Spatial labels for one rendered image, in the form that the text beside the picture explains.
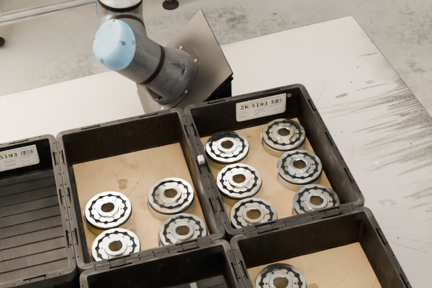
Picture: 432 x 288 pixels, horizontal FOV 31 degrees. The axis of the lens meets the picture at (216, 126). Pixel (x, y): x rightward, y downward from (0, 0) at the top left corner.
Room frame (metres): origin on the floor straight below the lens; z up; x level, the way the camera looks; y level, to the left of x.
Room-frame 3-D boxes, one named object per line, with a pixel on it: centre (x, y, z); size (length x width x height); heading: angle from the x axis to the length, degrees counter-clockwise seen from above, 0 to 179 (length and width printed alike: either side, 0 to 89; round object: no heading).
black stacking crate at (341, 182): (1.19, -0.11, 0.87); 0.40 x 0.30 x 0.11; 13
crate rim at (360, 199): (1.19, -0.11, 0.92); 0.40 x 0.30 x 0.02; 13
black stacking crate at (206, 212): (1.12, 0.18, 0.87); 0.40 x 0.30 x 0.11; 13
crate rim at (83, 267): (1.12, 0.18, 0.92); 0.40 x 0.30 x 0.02; 13
